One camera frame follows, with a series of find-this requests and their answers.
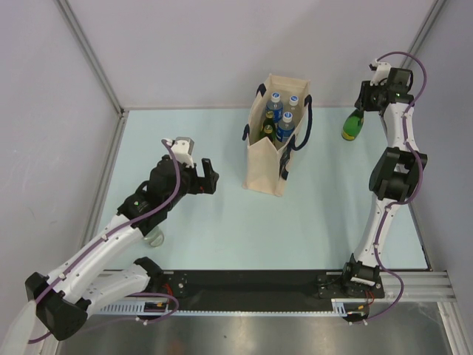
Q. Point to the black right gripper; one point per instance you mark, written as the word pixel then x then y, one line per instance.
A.
pixel 362 102

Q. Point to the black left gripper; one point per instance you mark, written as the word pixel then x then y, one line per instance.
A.
pixel 202 184

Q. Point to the green glass bottle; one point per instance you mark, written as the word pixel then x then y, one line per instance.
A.
pixel 353 125

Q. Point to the clear unlabelled water bottle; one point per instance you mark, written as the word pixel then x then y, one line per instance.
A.
pixel 293 105

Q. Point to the green bottle yellow label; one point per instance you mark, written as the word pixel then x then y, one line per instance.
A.
pixel 268 132

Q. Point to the green bottle orange label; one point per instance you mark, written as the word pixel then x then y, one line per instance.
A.
pixel 269 119

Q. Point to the blue label water bottle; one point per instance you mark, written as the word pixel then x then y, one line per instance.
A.
pixel 285 127
pixel 275 106

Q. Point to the clear short glass bottle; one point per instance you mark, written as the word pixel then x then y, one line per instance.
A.
pixel 155 238

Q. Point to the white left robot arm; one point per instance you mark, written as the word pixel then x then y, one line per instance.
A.
pixel 68 296

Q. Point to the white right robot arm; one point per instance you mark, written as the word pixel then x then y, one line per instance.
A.
pixel 396 176

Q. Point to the beige canvas tote bag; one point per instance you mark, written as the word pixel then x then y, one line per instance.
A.
pixel 268 164

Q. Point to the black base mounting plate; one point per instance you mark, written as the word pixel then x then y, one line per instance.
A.
pixel 195 285

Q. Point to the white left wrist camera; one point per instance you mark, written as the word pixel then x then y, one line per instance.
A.
pixel 182 148

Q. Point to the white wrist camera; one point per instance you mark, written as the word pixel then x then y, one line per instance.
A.
pixel 182 148
pixel 381 71

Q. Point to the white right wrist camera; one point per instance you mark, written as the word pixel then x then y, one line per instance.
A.
pixel 381 71

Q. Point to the right aluminium frame post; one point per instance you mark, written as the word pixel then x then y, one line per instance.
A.
pixel 412 54

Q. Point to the aluminium frame post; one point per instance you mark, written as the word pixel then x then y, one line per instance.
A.
pixel 412 54
pixel 89 54

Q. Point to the blue slotted cable duct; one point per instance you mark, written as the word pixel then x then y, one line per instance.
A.
pixel 258 306

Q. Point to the left aluminium frame post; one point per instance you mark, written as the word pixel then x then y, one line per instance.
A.
pixel 89 54

